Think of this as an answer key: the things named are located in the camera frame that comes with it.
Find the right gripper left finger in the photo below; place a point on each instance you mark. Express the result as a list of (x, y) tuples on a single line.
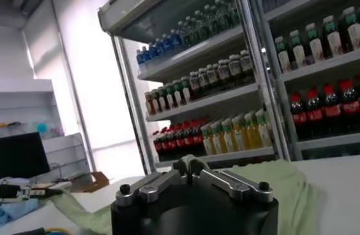
[(154, 188)]

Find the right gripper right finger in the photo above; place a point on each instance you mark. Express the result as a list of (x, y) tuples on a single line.
[(234, 186)]

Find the green t-shirt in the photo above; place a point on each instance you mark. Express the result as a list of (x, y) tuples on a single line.
[(279, 198)]

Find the blue folded cloth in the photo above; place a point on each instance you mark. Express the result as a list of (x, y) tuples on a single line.
[(14, 210)]

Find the yellow tea bottle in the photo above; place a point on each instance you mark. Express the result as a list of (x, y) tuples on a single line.
[(217, 143), (264, 132), (240, 137), (228, 140), (252, 134), (207, 145)]

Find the black monitor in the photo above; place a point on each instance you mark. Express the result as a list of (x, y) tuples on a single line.
[(7, 156)]

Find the brown cardboard box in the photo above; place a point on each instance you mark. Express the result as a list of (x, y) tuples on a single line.
[(95, 182)]

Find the white metal shelf rack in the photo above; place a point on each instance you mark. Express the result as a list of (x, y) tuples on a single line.
[(326, 65), (205, 102)]

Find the white open cabinet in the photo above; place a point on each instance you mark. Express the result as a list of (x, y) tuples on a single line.
[(14, 105)]

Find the dark bottle blue-white label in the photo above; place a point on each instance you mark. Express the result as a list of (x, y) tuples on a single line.
[(204, 81), (223, 75), (246, 65), (212, 78), (235, 68), (195, 84)]

